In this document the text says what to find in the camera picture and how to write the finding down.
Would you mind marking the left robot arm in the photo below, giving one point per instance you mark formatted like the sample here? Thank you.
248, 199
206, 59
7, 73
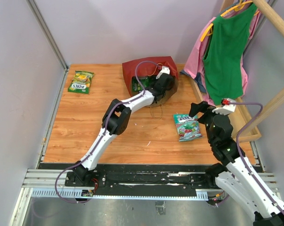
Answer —
115, 122

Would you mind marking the green Fox's candy packet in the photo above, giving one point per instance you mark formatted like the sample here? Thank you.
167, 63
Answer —
81, 82

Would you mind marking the green tank top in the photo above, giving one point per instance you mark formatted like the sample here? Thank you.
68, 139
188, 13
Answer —
223, 77

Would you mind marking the teal candy packet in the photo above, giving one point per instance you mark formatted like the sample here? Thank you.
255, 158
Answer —
187, 127

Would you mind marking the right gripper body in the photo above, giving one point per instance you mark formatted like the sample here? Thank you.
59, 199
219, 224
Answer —
206, 118

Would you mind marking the white cable duct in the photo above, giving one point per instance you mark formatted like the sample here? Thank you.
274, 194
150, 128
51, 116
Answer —
117, 193

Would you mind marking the blue grey shirt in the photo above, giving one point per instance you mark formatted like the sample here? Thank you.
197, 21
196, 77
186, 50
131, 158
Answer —
197, 79

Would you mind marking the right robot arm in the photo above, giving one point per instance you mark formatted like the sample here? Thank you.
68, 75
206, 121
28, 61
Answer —
234, 173

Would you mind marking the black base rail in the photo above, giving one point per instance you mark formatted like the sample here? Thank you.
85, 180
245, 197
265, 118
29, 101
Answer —
148, 177

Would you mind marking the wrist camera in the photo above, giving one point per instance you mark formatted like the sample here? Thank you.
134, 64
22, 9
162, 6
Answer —
164, 69
227, 107

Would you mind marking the red brown paper bag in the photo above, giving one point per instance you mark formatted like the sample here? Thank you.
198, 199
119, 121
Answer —
150, 66

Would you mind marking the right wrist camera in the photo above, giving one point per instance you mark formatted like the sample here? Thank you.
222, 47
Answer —
227, 107

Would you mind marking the aluminium corner post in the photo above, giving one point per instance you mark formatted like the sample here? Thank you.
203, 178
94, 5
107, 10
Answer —
41, 21

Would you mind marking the pink shirt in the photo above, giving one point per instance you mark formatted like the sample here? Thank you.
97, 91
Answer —
195, 63

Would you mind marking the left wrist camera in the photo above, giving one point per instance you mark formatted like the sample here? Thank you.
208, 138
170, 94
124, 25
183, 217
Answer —
164, 69

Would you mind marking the yellow clothes hanger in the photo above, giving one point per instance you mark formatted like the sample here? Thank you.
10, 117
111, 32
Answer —
209, 30

